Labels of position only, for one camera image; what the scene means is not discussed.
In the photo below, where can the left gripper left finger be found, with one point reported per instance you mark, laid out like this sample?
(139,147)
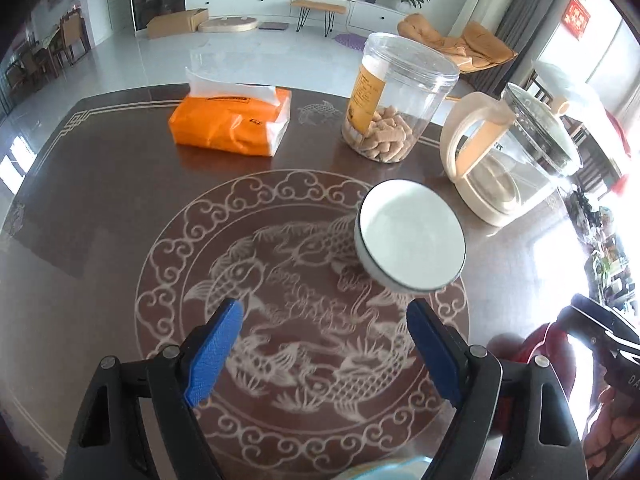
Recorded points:
(207,348)

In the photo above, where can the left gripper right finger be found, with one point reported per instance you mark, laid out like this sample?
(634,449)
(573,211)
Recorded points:
(442,350)

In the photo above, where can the scalloped blue-centred white bowl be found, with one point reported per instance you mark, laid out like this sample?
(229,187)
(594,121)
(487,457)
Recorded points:
(404,469)

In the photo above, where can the white bowl black rim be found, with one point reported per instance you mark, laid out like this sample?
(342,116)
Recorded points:
(408,238)

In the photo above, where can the right hand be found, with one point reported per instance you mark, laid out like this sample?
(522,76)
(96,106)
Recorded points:
(608,428)

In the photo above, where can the red plate stack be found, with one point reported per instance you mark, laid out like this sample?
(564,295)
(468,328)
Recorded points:
(547,340)

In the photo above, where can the orange tissue pack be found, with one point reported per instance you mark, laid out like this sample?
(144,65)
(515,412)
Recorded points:
(245,119)

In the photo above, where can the clear plastic snack jar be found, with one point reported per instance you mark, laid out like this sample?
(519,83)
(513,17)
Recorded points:
(399,86)

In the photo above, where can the tan lounge chair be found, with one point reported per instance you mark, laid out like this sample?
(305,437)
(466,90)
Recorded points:
(475,50)

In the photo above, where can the cardboard box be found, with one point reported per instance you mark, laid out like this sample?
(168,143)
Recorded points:
(177,23)

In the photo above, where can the wooden dining chair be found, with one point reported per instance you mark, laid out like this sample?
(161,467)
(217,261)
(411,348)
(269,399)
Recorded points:
(72,30)

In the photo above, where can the wooden bench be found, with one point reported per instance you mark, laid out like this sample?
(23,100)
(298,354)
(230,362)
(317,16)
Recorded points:
(329,10)

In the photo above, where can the white tv cabinet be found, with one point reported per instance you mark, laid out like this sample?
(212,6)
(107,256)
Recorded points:
(355,16)

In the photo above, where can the glass kettle cream handle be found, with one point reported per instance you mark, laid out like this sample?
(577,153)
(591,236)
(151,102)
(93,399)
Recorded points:
(505,156)

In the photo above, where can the red wall decoration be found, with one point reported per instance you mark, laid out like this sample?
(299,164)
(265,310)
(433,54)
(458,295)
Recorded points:
(575,18)

